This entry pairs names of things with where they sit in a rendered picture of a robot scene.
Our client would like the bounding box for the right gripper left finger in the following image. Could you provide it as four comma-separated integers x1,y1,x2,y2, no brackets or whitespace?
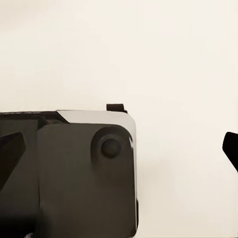
0,132,26,191

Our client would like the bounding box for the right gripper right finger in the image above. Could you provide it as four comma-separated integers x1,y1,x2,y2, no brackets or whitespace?
222,132,238,172

